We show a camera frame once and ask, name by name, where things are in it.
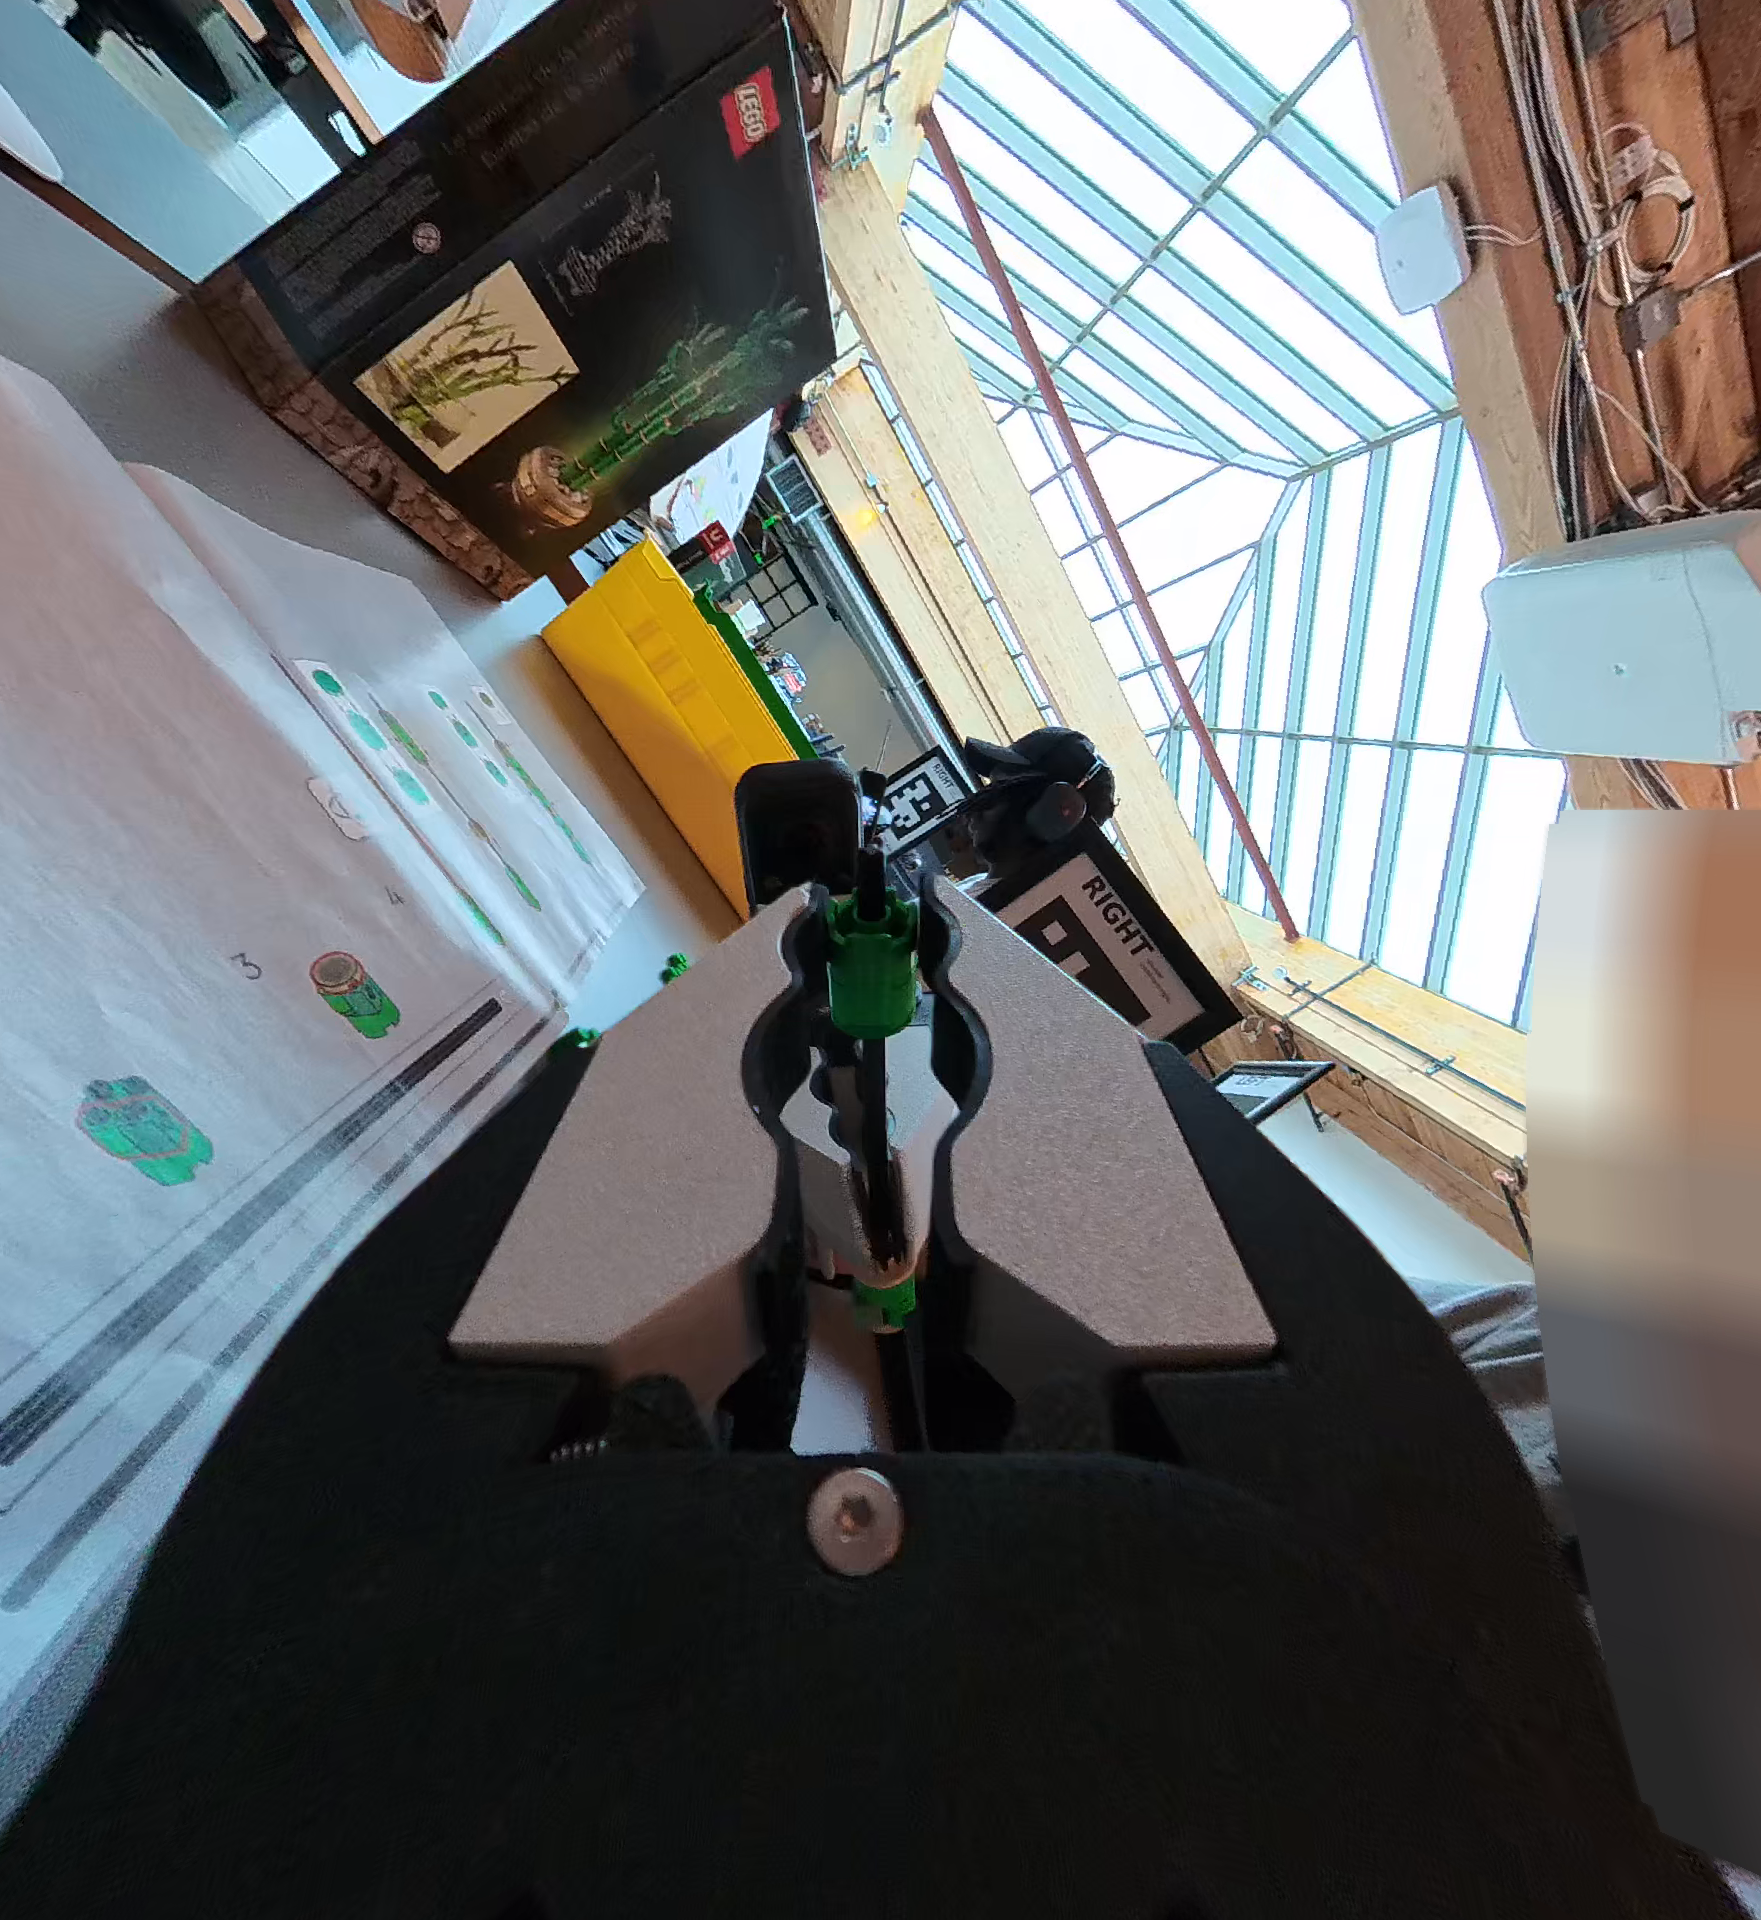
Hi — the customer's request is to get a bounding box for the white instruction booklet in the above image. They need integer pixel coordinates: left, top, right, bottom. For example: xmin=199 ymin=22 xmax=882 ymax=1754
xmin=0 ymin=327 xmax=649 ymax=1802

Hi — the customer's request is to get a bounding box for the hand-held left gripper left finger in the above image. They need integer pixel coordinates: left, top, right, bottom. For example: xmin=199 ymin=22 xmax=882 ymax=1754
xmin=445 ymin=882 xmax=833 ymax=1380

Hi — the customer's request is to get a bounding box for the black bamboo set box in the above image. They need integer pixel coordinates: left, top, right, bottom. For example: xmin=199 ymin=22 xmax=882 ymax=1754
xmin=195 ymin=0 xmax=840 ymax=606

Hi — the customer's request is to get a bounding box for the bundle of wall cables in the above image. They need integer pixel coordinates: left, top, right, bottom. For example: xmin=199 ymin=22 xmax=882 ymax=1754
xmin=1495 ymin=0 xmax=1761 ymax=542

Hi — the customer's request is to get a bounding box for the small black framed sign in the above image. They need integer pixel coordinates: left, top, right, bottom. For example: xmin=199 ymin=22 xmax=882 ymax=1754
xmin=1213 ymin=1059 xmax=1339 ymax=1124

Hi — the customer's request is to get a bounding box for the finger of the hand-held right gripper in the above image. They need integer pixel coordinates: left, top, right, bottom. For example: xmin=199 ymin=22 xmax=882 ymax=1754
xmin=817 ymin=1046 xmax=949 ymax=1260

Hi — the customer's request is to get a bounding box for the white wireless access point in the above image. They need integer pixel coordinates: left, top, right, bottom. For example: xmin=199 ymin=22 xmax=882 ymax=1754
xmin=1373 ymin=177 xmax=1476 ymax=319

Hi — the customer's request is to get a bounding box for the red ceiling pipe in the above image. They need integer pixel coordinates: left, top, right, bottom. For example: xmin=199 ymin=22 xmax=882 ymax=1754
xmin=916 ymin=108 xmax=1305 ymax=945

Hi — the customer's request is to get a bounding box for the green plastic bin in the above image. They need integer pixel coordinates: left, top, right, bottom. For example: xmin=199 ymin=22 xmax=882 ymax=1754
xmin=690 ymin=583 xmax=825 ymax=761

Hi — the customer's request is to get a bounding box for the person's grey sweatshirt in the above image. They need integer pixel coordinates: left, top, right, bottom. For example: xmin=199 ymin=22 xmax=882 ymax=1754
xmin=1420 ymin=1274 xmax=1578 ymax=1518

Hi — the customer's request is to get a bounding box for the black rod with green bricks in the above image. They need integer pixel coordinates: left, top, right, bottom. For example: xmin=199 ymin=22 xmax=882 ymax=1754
xmin=820 ymin=843 xmax=926 ymax=1451

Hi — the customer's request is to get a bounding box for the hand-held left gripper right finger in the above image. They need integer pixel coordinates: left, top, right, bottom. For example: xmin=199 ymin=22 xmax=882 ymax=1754
xmin=916 ymin=874 xmax=1282 ymax=1387

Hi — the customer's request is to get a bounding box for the yellow plastic bin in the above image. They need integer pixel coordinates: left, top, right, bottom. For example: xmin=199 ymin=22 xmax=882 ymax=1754
xmin=540 ymin=534 xmax=811 ymax=921

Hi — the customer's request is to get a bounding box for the glass skylight window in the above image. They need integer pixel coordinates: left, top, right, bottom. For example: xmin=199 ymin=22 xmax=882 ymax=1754
xmin=894 ymin=0 xmax=1573 ymax=1038

